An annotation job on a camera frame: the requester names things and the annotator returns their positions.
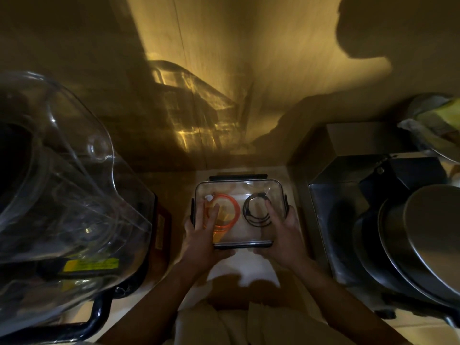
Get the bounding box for clear blender jar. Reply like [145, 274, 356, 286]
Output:
[0, 71, 156, 336]

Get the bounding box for person's right forearm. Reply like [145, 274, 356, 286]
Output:
[290, 258, 414, 345]

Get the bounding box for person's left hand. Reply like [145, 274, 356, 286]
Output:
[183, 203, 236, 274]

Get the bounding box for person's left forearm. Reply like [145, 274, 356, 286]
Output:
[96, 260, 202, 345]

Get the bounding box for cardboard box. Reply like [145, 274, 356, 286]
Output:
[325, 122, 408, 157]

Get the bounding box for steel pot lid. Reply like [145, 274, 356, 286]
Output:
[377, 184, 460, 310]

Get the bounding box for plastic bag with yellow contents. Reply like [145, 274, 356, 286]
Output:
[397, 94, 460, 164]

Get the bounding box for black folded holder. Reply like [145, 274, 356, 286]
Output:
[359, 156, 448, 212]

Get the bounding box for black coiled cable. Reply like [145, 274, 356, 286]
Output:
[242, 192, 273, 227]

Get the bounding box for person's beige trousers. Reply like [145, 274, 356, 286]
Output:
[172, 301, 358, 345]

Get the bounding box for orange coiled cable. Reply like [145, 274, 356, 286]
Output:
[203, 193, 241, 234]

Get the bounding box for black pan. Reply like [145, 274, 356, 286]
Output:
[352, 208, 460, 320]

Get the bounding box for brown box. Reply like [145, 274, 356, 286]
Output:
[154, 203, 173, 265]

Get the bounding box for steel tray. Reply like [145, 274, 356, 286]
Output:
[308, 154, 448, 288]

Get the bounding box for clear plastic container black clips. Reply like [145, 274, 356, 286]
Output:
[190, 174, 290, 250]

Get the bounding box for person's right hand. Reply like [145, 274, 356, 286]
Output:
[253, 200, 307, 270]

